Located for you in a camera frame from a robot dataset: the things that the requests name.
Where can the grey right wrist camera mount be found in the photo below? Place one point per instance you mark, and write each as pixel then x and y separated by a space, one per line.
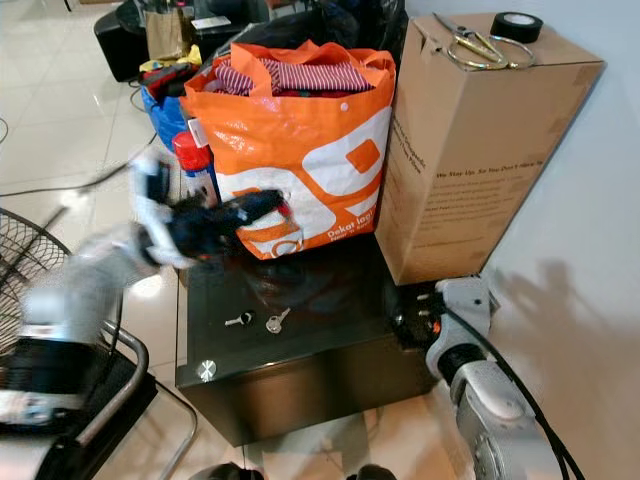
pixel 463 303

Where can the metal scissors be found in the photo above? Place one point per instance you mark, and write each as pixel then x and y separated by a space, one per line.
pixel 480 45

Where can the black headed key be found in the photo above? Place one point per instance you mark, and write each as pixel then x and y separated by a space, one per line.
pixel 239 320

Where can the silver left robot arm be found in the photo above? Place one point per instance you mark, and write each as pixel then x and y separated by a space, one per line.
pixel 72 290

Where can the blue plastic bag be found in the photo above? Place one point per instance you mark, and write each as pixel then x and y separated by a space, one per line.
pixel 162 115

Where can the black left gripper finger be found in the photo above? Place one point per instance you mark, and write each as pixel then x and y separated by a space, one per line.
pixel 253 206
pixel 252 226

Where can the brown paper bag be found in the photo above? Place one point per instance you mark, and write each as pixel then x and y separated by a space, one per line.
pixel 166 35

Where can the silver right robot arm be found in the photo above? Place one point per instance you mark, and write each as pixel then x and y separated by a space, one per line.
pixel 495 405

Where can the black speaker box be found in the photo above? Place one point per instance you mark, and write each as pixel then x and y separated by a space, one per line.
pixel 120 45

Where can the silver key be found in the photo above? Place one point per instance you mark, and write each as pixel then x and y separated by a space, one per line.
pixel 276 320

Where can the black robot foot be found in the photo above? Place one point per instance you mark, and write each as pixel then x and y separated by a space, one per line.
pixel 368 473
pixel 220 472

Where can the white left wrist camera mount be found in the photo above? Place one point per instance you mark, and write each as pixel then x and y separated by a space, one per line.
pixel 155 212

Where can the black garbage bag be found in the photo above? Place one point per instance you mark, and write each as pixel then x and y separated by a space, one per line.
pixel 360 22

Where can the red white striped cloth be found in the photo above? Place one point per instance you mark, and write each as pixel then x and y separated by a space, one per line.
pixel 305 76

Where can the brown cardboard box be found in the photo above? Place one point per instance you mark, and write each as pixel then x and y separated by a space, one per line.
pixel 480 160

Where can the black glossy cabinet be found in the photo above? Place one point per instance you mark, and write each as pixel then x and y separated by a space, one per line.
pixel 310 370

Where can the black right robot foot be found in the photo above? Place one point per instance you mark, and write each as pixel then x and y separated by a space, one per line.
pixel 368 473

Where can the orange white shopping bag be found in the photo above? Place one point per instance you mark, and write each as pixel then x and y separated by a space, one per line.
pixel 290 140

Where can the black left robot foot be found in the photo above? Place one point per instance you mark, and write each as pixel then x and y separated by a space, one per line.
pixel 220 472

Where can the silver round cabinet knob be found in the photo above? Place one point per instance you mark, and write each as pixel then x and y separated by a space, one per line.
pixel 207 370

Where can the red capped bottle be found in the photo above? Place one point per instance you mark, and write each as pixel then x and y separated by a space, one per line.
pixel 190 150

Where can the yellow cloth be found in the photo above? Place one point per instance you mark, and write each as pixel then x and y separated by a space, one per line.
pixel 191 55

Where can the black tape roll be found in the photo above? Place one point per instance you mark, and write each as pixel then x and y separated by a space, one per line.
pixel 517 27

